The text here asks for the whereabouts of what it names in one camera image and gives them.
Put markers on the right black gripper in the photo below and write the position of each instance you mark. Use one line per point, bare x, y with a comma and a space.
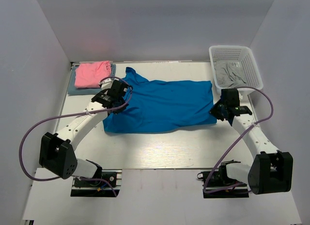
218, 111

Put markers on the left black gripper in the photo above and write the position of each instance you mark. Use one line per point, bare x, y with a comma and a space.
118, 106

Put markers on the blue t shirt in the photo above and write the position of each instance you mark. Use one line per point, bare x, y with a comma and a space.
160, 106

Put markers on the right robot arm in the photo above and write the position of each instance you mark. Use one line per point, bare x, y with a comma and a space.
271, 170

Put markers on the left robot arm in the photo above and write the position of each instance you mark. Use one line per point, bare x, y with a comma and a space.
57, 152

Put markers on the grey t shirt in basket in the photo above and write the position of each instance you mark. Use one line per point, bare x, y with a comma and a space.
228, 75

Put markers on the white plastic basket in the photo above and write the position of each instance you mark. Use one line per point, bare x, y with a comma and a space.
240, 56

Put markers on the pink folded t shirt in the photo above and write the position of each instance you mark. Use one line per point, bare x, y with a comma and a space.
89, 75

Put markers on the grey-blue folded t shirt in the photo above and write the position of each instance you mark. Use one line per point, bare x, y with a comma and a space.
73, 91

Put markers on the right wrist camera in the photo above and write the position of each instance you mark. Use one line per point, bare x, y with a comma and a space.
243, 97

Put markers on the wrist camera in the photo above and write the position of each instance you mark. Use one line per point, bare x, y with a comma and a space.
106, 83
243, 97

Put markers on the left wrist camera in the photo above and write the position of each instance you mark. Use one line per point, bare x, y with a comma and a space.
106, 83

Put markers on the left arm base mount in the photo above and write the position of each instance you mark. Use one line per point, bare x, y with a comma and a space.
108, 186

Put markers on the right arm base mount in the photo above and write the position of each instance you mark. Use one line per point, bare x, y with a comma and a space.
219, 180

